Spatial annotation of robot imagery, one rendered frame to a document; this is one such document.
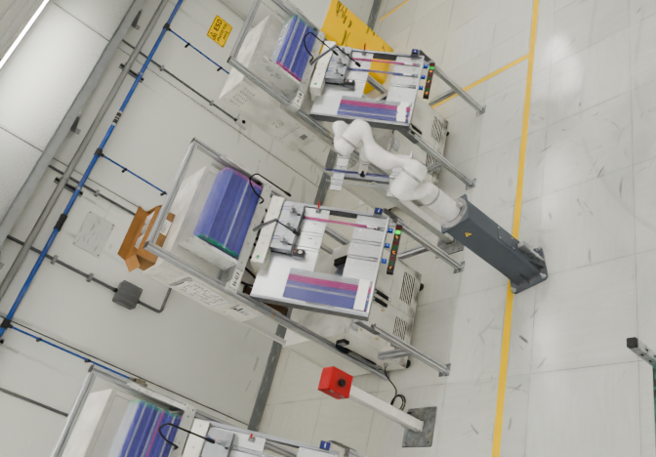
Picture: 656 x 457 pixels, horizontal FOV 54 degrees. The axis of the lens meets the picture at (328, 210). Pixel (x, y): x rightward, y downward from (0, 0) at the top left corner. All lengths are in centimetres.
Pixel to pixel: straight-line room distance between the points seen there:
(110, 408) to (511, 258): 231
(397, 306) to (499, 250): 91
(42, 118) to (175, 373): 216
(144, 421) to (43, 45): 324
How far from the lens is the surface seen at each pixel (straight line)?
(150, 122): 566
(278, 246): 393
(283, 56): 462
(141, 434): 341
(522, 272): 398
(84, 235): 509
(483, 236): 369
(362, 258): 390
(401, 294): 442
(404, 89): 474
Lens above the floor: 286
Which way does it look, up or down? 27 degrees down
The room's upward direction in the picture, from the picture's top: 56 degrees counter-clockwise
